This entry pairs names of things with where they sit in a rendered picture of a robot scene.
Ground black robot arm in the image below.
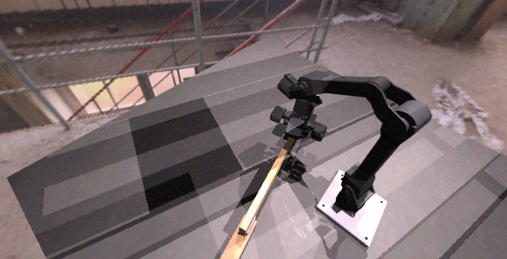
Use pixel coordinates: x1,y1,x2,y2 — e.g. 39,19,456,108
277,70,432,217

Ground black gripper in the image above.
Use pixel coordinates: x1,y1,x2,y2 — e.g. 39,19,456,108
270,106,327,142

